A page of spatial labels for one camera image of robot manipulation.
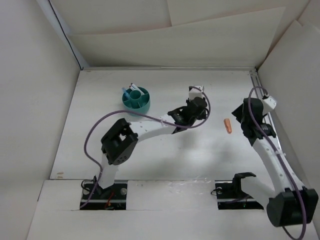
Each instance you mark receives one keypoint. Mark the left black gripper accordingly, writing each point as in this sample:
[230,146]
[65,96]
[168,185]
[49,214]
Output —
[202,116]

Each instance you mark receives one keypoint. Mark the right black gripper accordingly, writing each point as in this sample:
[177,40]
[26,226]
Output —
[237,112]

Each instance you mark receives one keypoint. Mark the orange translucent eraser case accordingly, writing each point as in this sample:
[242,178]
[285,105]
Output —
[228,125]

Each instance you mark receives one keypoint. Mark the blue capped white marker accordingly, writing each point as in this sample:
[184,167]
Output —
[137,88]

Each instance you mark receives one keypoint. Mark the blue translucent eraser case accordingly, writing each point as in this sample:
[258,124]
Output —
[126,94]

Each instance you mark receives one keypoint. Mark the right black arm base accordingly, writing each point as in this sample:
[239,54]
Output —
[230,196]

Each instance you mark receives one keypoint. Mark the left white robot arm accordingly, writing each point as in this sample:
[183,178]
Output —
[118,144]

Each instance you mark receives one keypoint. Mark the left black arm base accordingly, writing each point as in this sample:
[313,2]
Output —
[113,198]

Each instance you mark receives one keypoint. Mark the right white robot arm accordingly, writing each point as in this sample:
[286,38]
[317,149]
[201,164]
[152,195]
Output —
[289,202]

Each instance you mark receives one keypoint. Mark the teal round organizer container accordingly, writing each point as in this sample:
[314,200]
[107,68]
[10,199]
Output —
[137,103]

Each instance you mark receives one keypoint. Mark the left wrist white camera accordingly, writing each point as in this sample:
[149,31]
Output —
[196,91]

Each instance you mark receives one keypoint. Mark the wrist white camera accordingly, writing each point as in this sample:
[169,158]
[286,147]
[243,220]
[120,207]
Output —
[196,91]
[269,103]

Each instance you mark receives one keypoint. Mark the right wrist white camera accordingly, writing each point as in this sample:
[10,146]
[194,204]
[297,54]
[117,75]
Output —
[269,103]

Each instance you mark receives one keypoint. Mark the aluminium rail right side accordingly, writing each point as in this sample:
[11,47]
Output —
[271,154]

